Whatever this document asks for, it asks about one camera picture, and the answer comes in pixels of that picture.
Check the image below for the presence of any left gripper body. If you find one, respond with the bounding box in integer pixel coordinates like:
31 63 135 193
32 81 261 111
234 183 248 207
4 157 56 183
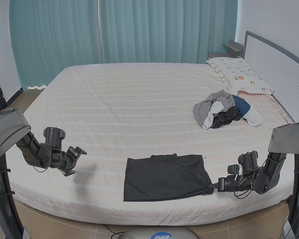
56 151 78 173

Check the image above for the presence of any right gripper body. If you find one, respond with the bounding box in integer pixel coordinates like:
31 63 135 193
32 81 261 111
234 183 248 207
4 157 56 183
217 175 240 193

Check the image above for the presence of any black T-shirt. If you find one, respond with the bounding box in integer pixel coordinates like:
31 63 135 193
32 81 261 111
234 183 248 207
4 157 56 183
123 153 213 202

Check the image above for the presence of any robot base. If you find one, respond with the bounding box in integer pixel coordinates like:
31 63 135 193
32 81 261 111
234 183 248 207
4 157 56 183
113 228 200 239

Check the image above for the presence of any bed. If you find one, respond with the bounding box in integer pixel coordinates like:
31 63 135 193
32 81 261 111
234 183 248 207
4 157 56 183
6 30 299 226

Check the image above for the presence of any pile of clothes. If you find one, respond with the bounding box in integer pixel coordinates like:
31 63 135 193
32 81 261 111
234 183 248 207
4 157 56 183
192 89 264 130

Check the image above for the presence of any white printed pillow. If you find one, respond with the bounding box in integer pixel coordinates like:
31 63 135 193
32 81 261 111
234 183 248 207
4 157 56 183
205 56 274 95

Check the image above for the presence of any blue-green curtain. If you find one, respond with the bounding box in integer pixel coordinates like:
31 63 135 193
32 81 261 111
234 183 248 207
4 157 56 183
9 0 104 89
99 0 238 64

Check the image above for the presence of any grey bedside table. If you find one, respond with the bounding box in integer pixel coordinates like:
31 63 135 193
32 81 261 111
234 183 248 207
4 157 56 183
208 39 243 59

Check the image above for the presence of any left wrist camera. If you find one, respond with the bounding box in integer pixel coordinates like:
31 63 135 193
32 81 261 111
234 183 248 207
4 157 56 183
66 146 80 160

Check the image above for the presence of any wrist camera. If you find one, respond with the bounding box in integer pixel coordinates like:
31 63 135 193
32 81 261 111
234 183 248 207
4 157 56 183
66 146 80 160
227 164 240 176

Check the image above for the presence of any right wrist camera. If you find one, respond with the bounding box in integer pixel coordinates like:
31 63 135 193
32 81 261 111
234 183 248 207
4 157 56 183
227 164 240 176

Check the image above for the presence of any black cable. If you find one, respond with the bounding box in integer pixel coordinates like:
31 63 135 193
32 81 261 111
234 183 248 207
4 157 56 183
103 224 125 239

